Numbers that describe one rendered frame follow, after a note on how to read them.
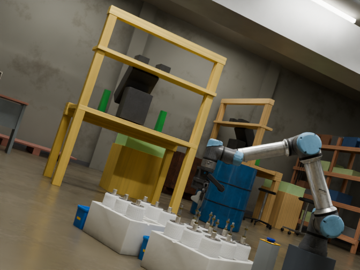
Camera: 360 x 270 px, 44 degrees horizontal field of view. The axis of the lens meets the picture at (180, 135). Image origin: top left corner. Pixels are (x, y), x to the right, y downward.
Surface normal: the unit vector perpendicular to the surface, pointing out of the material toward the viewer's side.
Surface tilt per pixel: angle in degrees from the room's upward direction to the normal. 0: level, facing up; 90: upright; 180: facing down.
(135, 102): 90
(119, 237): 90
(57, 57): 90
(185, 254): 90
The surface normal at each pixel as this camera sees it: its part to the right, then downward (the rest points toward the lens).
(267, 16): 0.39, 0.05
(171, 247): -0.66, -0.26
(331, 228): 0.02, 0.05
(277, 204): -0.85, -0.30
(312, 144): -0.04, -0.21
